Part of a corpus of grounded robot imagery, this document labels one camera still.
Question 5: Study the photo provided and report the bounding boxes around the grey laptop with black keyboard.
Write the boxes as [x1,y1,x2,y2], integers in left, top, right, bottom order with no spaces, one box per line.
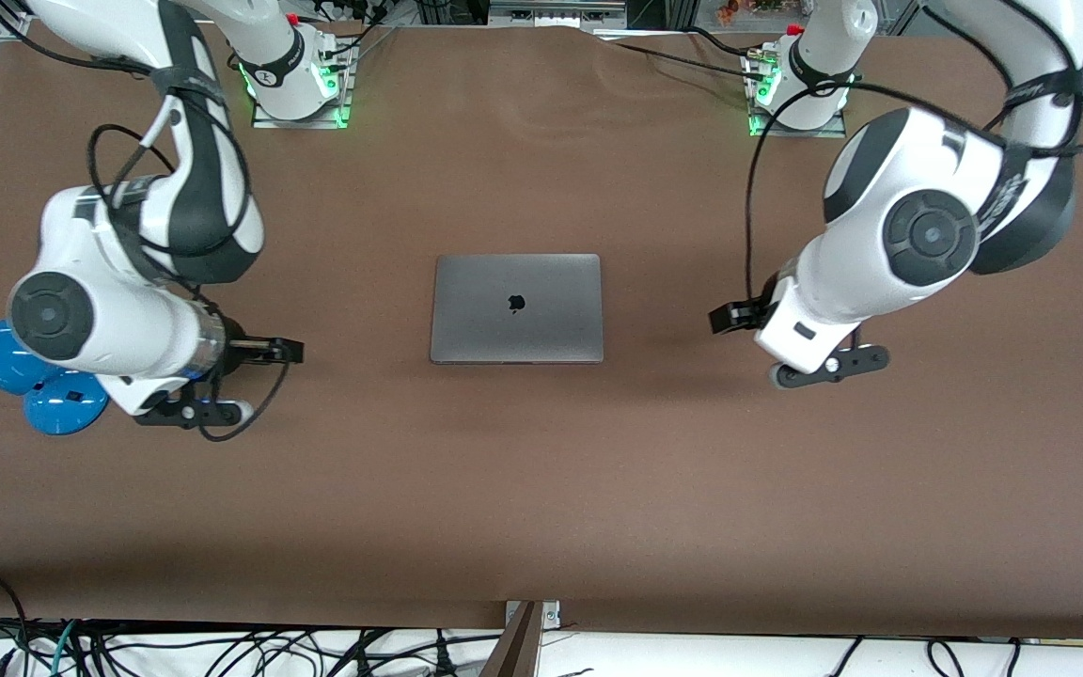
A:
[430,253,604,366]

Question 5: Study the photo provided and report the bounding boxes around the brown table cover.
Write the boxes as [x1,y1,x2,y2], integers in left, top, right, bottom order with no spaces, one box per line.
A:
[0,19,1083,642]

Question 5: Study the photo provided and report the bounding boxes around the orange background clutter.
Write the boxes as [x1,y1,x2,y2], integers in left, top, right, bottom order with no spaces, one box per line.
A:
[714,0,789,25]

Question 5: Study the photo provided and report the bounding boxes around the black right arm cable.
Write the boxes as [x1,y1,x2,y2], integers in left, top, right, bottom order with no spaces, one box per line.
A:
[87,56,291,444]

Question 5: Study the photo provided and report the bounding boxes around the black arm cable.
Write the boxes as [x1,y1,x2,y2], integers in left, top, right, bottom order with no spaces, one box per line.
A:
[744,81,1083,307]
[87,56,291,444]

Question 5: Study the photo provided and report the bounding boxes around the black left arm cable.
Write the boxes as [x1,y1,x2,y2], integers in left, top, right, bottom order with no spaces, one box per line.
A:
[744,81,1083,307]

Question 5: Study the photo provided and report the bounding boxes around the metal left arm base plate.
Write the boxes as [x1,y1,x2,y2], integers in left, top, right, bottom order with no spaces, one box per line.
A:
[746,52,849,140]

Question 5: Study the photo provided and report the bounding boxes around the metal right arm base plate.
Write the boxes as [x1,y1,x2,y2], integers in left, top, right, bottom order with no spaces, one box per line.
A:
[251,36,356,131]

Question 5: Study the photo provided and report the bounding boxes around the long black base cable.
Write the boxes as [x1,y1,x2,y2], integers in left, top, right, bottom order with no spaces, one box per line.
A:
[598,38,761,81]

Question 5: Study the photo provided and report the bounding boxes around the short black base cable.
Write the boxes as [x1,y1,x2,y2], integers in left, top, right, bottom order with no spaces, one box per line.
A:
[685,25,763,63]

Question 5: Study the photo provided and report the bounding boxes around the black tangled floor cables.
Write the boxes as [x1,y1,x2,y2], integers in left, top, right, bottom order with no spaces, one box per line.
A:
[81,624,505,677]

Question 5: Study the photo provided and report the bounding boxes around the black right base cable bundle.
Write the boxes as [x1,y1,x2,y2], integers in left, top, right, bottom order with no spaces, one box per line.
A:
[316,0,397,74]

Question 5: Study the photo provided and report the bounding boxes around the metal table edge bracket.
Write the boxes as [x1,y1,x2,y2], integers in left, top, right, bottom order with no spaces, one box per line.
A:
[504,600,562,630]

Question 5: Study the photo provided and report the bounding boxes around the aluminium frame with sockets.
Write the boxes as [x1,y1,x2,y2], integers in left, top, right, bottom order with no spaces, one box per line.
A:
[488,0,629,30]

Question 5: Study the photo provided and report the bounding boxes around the teal floor cable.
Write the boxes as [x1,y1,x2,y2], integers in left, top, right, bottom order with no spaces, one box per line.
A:
[49,619,82,677]

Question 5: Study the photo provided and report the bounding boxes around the dark support post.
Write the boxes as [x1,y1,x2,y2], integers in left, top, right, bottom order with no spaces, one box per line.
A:
[482,602,544,677]

